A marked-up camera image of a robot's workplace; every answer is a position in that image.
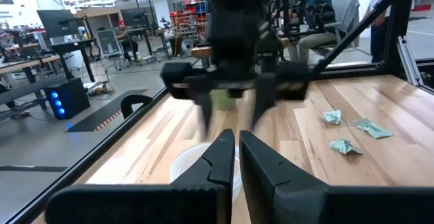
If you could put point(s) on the flat green sweetener packet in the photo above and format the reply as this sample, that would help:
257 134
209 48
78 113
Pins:
372 128

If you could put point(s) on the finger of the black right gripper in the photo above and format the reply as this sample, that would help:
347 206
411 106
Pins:
204 98
264 91

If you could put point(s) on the silver aluminium extrusion bracket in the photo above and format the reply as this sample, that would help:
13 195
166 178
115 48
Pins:
408 61

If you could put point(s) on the black standing desk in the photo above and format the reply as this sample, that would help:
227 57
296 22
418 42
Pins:
73 45

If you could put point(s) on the black metal table frame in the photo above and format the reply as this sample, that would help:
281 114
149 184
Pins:
101 148

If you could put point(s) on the crumpled green sweetener packet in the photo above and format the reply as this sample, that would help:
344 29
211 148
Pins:
344 146
332 117

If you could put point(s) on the black computer monitor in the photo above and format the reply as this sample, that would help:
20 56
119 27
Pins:
59 22
134 17

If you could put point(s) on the black computer tower blue lights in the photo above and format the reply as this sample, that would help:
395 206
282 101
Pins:
73 96

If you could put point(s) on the wooden workbench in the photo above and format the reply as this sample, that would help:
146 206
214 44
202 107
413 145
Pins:
27 62

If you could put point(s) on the grey mesh office chair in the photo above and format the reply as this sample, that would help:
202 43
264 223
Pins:
109 42

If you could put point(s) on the red parts bin shelf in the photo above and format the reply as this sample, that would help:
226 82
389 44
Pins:
184 20

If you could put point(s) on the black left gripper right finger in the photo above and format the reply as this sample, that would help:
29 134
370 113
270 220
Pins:
288 200

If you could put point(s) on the black floor mat striped edge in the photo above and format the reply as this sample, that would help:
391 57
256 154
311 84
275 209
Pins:
101 115

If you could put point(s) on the light grey office chair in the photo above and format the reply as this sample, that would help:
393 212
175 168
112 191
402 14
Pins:
346 10

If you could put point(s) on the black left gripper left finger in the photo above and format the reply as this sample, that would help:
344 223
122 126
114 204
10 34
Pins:
190 200

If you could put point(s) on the clear plastic bin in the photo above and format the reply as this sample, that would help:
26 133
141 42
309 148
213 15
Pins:
186 163

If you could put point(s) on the black curved armrest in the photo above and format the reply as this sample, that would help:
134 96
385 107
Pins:
126 103

